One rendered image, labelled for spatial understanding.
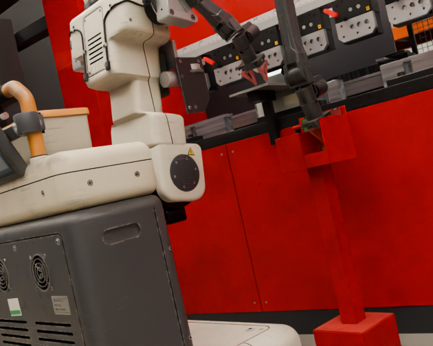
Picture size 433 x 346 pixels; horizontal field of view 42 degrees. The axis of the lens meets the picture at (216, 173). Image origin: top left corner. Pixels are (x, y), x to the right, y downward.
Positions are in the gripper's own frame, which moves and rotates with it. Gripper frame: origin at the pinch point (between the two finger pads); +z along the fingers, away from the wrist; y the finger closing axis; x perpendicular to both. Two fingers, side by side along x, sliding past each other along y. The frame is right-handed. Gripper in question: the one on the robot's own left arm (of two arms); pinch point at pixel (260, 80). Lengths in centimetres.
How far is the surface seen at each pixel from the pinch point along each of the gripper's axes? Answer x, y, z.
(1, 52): 19, 100, -56
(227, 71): -19.3, 25.6, -2.4
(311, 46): -17.3, -16.9, -1.3
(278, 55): -17.6, -2.1, -2.1
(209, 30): -27.8, 29.2, -20.3
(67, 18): -21, 95, -54
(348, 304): 58, -27, 64
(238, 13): -29.0, 13.0, -22.1
